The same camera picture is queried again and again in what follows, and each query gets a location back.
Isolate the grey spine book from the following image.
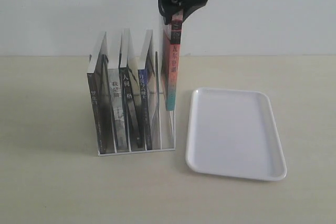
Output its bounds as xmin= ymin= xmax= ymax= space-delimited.
xmin=108 ymin=58 xmax=129 ymax=152

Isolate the red teal spine book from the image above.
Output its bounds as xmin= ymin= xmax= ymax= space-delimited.
xmin=161 ymin=10 xmax=183 ymax=111

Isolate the blue spine book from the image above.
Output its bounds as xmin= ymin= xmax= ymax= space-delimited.
xmin=138 ymin=29 xmax=156 ymax=150

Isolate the clear acrylic book rack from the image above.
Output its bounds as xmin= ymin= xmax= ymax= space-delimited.
xmin=89 ymin=50 xmax=176 ymax=158

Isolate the white plastic tray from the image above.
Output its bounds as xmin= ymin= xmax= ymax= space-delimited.
xmin=185 ymin=88 xmax=287 ymax=182

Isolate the black white spine book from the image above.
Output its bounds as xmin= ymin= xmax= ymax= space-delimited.
xmin=119 ymin=28 xmax=145 ymax=151

